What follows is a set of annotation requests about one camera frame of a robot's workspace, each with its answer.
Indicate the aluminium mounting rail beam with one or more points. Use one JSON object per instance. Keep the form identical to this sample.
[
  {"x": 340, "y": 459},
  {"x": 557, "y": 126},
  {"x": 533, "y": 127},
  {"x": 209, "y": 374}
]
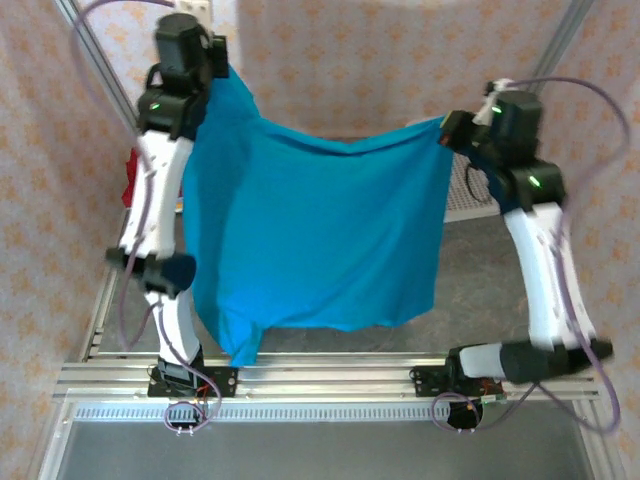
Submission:
[{"x": 350, "y": 375}]

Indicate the grey metal lower panel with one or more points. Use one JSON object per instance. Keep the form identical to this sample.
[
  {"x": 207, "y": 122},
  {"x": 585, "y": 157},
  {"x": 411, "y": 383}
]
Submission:
[{"x": 320, "y": 450}]

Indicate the blue t-shirt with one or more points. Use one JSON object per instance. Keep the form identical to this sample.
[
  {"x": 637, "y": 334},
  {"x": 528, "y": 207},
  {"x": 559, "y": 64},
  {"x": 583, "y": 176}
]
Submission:
[{"x": 310, "y": 225}]

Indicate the small green circuit board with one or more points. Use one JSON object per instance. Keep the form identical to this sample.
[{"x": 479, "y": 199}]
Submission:
[{"x": 495, "y": 399}]

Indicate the white perforated plastic basket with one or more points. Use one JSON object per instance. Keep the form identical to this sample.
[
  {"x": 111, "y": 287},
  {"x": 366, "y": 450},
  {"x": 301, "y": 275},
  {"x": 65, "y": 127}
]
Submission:
[{"x": 462, "y": 195}]

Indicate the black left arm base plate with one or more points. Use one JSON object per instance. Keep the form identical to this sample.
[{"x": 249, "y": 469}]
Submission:
[{"x": 227, "y": 382}]

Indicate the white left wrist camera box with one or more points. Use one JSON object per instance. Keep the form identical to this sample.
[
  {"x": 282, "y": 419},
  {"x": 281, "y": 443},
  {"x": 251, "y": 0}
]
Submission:
[{"x": 192, "y": 6}]

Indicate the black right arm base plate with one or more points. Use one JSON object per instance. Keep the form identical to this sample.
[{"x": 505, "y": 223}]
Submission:
[{"x": 422, "y": 382}]

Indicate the aluminium frame post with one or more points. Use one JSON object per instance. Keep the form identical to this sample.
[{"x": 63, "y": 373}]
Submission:
[
  {"x": 70, "y": 6},
  {"x": 575, "y": 20}
]

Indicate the red folded t-shirt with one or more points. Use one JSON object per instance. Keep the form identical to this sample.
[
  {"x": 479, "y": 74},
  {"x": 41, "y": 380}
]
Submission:
[{"x": 131, "y": 175}]

